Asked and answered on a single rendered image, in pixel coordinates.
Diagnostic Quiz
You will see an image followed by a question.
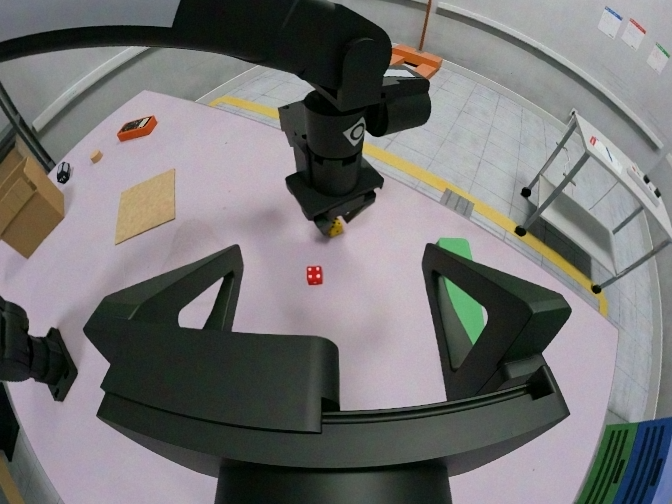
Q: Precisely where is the yellow die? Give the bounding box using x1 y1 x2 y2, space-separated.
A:
328 217 343 237

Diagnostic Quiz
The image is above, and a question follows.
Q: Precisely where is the tan mottled mat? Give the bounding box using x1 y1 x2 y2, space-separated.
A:
115 168 176 245

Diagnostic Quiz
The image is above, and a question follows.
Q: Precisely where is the red die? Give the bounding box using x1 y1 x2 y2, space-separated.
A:
306 266 322 285

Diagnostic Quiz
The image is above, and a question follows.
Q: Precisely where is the open brown cardboard box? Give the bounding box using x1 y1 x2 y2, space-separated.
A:
0 155 65 259

